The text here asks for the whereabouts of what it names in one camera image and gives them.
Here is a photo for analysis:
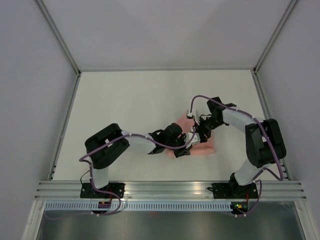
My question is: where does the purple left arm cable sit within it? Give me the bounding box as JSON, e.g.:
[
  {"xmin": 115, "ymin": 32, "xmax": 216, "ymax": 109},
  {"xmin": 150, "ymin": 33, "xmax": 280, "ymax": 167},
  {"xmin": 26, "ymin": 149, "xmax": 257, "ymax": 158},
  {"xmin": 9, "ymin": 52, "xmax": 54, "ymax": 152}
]
[{"xmin": 44, "ymin": 127, "xmax": 196, "ymax": 221}]

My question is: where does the pink cloth napkin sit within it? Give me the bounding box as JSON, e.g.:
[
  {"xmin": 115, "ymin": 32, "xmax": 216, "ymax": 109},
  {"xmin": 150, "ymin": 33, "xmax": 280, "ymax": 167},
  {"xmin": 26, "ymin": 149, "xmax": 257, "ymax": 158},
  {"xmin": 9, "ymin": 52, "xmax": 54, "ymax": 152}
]
[{"xmin": 166, "ymin": 111, "xmax": 216, "ymax": 158}]

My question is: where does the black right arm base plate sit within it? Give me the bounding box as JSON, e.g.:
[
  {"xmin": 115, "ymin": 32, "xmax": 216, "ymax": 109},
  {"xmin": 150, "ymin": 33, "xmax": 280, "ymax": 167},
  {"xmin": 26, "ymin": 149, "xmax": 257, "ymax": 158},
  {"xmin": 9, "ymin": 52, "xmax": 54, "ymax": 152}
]
[{"xmin": 206, "ymin": 182, "xmax": 259, "ymax": 200}]

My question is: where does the aluminium right corner post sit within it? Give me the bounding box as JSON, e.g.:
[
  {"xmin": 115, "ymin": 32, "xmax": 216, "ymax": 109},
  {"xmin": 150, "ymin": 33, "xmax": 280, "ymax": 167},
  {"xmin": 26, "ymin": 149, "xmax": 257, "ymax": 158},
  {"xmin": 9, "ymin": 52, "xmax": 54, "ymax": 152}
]
[{"xmin": 251, "ymin": 0, "xmax": 300, "ymax": 75}]

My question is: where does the aluminium front rail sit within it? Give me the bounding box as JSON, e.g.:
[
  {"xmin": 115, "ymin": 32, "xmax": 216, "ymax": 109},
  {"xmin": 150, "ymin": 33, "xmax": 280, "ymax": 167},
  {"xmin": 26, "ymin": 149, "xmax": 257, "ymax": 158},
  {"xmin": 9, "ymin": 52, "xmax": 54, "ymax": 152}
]
[{"xmin": 34, "ymin": 180, "xmax": 307, "ymax": 202}]

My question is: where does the white slotted cable duct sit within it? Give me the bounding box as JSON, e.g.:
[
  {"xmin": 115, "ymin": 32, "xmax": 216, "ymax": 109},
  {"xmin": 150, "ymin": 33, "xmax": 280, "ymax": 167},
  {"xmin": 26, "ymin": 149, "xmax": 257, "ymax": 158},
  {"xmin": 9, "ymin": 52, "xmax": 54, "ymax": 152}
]
[{"xmin": 45, "ymin": 201, "xmax": 232, "ymax": 212}]

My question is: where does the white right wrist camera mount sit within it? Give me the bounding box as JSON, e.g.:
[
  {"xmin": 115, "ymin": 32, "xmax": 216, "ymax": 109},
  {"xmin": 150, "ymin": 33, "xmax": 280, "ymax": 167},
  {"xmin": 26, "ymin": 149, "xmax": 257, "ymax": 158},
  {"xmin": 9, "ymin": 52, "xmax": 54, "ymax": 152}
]
[{"xmin": 186, "ymin": 108, "xmax": 200, "ymax": 125}]

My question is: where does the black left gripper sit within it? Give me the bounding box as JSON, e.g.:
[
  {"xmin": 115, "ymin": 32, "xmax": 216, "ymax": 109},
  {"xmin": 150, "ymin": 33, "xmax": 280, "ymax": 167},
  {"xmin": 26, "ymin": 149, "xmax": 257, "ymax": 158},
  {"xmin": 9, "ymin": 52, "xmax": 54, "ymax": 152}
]
[{"xmin": 165, "ymin": 133, "xmax": 193, "ymax": 158}]

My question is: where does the aluminium right side rail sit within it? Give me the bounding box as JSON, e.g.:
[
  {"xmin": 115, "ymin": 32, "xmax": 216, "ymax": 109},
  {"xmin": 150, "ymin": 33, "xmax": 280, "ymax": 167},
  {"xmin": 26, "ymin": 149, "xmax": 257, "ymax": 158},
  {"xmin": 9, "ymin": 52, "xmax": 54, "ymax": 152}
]
[{"xmin": 250, "ymin": 68, "xmax": 292, "ymax": 181}]

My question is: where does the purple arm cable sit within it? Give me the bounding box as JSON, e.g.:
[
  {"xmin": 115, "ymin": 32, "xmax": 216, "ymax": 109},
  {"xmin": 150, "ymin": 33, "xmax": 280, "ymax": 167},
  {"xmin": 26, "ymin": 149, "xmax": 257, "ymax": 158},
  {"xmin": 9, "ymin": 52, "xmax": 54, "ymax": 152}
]
[
  {"xmin": 188, "ymin": 94, "xmax": 285, "ymax": 218},
  {"xmin": 44, "ymin": 127, "xmax": 196, "ymax": 221}
]

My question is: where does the aluminium left side rail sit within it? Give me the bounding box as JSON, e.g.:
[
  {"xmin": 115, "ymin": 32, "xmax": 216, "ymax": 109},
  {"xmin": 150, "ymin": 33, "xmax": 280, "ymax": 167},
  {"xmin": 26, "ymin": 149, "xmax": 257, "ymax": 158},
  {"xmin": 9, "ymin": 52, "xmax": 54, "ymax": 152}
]
[{"xmin": 46, "ymin": 72, "xmax": 82, "ymax": 181}]

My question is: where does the aluminium left corner post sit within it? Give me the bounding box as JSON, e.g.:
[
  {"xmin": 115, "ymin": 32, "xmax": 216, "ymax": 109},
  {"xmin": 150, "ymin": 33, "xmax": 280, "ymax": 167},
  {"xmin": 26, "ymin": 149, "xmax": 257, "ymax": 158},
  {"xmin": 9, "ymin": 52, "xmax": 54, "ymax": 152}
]
[{"xmin": 34, "ymin": 0, "xmax": 81, "ymax": 76}]

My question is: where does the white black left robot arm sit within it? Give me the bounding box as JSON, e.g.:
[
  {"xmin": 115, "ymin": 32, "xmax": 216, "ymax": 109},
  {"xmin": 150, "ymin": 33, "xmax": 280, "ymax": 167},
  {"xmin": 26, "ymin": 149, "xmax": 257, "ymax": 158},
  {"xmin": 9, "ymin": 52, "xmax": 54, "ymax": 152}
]
[{"xmin": 79, "ymin": 123, "xmax": 200, "ymax": 198}]

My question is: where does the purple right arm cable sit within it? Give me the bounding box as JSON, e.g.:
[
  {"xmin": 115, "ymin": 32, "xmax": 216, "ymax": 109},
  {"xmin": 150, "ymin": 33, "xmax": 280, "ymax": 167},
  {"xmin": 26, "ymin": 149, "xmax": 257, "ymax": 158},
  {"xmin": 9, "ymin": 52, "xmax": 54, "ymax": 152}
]
[{"xmin": 188, "ymin": 94, "xmax": 285, "ymax": 218}]

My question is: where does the aluminium rail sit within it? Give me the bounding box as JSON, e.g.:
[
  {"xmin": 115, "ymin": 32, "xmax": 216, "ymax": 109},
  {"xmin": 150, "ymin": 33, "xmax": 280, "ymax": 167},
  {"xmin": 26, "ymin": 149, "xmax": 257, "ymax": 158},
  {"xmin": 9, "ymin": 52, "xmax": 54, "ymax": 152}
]
[
  {"xmin": 250, "ymin": 68, "xmax": 292, "ymax": 181},
  {"xmin": 46, "ymin": 72, "xmax": 82, "ymax": 181},
  {"xmin": 34, "ymin": 180, "xmax": 307, "ymax": 202}
]

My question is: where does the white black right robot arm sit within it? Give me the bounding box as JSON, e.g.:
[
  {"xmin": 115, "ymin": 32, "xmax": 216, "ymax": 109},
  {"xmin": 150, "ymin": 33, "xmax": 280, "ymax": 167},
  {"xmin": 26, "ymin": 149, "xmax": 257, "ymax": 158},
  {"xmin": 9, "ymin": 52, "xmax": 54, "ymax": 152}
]
[{"xmin": 194, "ymin": 97, "xmax": 287, "ymax": 199}]

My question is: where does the aluminium corner post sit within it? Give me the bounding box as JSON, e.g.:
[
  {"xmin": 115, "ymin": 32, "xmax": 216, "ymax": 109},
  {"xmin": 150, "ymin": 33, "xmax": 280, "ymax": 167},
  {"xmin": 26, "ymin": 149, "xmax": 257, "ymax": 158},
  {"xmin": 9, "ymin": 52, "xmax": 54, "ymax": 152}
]
[
  {"xmin": 251, "ymin": 0, "xmax": 300, "ymax": 75},
  {"xmin": 34, "ymin": 0, "xmax": 81, "ymax": 76}
]

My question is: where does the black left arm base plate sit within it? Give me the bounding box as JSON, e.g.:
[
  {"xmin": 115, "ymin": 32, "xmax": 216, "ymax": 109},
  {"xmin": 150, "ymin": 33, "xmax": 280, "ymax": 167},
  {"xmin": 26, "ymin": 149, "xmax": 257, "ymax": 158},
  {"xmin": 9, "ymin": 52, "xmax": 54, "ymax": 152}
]
[{"xmin": 80, "ymin": 182, "xmax": 125, "ymax": 199}]

